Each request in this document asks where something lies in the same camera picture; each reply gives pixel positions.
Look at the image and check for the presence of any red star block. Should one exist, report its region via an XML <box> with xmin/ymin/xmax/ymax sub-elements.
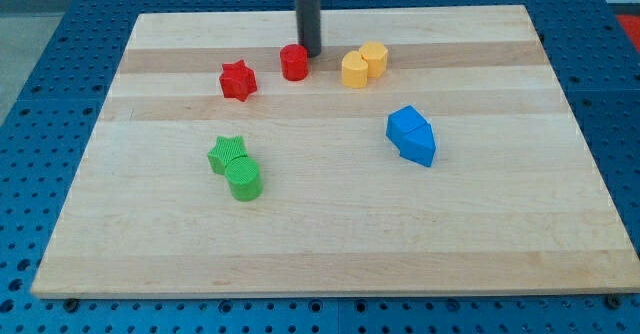
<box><xmin>219</xmin><ymin>59</ymin><xmax>257</xmax><ymax>102</ymax></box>

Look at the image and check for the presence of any yellow hexagon block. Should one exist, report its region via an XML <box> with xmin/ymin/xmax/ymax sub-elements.
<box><xmin>358</xmin><ymin>41</ymin><xmax>389</xmax><ymax>78</ymax></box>

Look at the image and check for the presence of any blue pentagon block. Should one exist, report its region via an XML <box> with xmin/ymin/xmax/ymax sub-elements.
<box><xmin>399</xmin><ymin>123</ymin><xmax>437</xmax><ymax>167</ymax></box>

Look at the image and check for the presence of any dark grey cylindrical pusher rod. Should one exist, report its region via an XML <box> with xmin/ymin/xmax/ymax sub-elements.
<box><xmin>294</xmin><ymin>0</ymin><xmax>322</xmax><ymax>58</ymax></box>

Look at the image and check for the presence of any green star block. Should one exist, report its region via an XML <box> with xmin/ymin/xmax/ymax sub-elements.
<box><xmin>207</xmin><ymin>136</ymin><xmax>247</xmax><ymax>175</ymax></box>

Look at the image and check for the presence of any green cylinder block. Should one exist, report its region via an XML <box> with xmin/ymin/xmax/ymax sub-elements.
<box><xmin>224</xmin><ymin>156</ymin><xmax>263</xmax><ymax>201</ymax></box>

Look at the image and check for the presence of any wooden board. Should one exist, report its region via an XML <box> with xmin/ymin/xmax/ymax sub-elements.
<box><xmin>31</xmin><ymin>5</ymin><xmax>639</xmax><ymax>299</ymax></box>

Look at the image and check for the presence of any red cylinder block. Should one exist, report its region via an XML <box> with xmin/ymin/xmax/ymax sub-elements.
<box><xmin>280</xmin><ymin>44</ymin><xmax>309</xmax><ymax>81</ymax></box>

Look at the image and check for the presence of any blue cube block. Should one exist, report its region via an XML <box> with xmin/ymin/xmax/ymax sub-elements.
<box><xmin>386</xmin><ymin>105</ymin><xmax>427</xmax><ymax>144</ymax></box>

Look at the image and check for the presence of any yellow heart block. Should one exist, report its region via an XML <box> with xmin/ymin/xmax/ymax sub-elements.
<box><xmin>341</xmin><ymin>51</ymin><xmax>369</xmax><ymax>89</ymax></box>

